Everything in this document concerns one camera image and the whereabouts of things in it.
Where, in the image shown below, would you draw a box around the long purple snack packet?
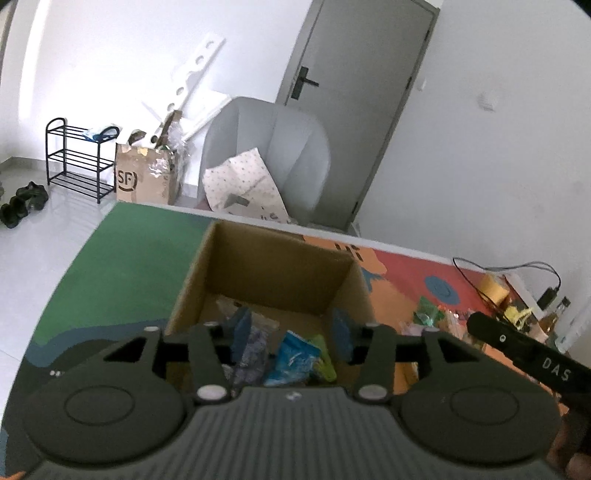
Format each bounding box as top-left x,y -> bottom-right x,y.
222,307 -> 280,397

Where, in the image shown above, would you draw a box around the green snack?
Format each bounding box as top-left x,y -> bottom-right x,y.
413,296 -> 445,327

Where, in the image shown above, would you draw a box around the blue white snack packet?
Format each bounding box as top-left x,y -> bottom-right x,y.
263,331 -> 322,387

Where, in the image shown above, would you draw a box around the small purple snack packet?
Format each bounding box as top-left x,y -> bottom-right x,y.
400,322 -> 425,337

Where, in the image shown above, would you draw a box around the person's right hand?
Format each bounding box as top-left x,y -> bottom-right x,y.
546,409 -> 591,480

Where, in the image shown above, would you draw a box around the glass bottle amber liquid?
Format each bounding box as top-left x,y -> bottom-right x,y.
539,297 -> 571,344

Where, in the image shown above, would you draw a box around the white power strip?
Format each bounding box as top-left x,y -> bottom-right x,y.
504,272 -> 545,319

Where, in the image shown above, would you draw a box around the yellow crumpled wrapper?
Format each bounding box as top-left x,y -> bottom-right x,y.
503,304 -> 537,332

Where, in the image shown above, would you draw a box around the open cardboard box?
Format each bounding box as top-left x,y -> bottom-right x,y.
163,220 -> 408,398

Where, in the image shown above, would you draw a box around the colourful cat table mat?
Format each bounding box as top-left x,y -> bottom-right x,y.
0,201 -> 591,480

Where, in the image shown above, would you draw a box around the yellow tape roll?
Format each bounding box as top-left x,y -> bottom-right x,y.
477,273 -> 511,307

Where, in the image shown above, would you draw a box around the dotted white cushion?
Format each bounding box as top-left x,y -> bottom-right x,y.
202,148 -> 290,223

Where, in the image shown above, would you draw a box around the SF cardboard box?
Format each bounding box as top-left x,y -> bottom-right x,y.
114,129 -> 185,205

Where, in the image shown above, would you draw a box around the grey armchair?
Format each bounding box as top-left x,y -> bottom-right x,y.
199,97 -> 331,225

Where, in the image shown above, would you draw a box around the black shoes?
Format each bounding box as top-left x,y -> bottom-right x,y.
1,182 -> 49,229

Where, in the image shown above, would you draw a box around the black shoe rack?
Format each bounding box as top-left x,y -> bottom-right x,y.
45,117 -> 120,204

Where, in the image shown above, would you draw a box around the white perforated board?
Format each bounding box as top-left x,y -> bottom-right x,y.
133,36 -> 231,141

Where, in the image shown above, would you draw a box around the grey door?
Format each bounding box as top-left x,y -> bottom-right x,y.
277,0 -> 442,230

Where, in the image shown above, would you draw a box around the black charger with cable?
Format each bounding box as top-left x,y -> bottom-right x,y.
452,256 -> 563,313

